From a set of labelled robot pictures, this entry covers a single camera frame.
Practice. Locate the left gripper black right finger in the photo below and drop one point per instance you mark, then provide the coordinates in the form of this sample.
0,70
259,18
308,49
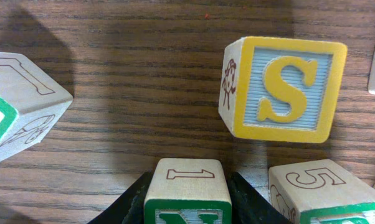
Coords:
248,206

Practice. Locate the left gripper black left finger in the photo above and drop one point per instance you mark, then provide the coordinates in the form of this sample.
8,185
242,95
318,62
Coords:
129,207

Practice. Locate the green N letter block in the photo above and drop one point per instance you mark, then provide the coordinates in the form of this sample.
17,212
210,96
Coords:
188,191

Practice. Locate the green R letter block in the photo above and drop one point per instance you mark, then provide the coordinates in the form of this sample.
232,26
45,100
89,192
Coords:
320,192

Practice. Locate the yellow S letter block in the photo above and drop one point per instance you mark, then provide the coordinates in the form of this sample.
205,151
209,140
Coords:
280,89

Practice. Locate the green L letter block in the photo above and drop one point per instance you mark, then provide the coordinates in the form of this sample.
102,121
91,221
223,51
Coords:
31,102

